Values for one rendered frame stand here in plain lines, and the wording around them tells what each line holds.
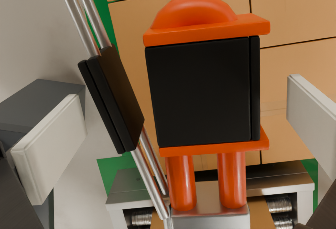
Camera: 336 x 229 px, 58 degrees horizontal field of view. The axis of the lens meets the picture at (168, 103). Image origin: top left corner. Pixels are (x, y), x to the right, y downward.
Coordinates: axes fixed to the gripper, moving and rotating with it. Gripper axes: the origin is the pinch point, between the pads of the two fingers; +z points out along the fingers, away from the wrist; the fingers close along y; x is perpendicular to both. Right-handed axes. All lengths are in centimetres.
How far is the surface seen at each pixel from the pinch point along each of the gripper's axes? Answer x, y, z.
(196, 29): 4.7, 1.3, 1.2
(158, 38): 4.4, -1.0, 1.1
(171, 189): -7.6, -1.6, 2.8
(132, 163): -83, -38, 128
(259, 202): -65, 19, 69
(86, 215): -118, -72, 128
